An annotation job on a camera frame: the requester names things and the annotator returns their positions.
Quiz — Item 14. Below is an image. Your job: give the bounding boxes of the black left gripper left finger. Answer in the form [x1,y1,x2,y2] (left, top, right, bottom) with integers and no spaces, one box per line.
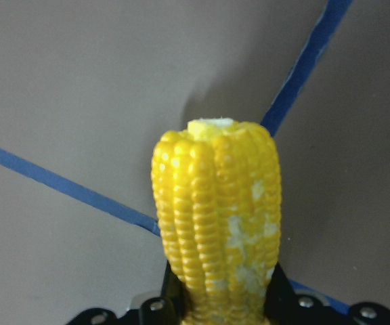
[139,262,185,325]

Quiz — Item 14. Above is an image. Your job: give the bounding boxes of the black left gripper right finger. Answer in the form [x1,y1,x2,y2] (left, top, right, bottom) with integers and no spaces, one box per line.
[265,263,325,325]

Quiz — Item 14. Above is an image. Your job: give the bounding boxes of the yellow corn cob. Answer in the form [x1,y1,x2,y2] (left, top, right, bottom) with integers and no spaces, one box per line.
[151,118,282,324]

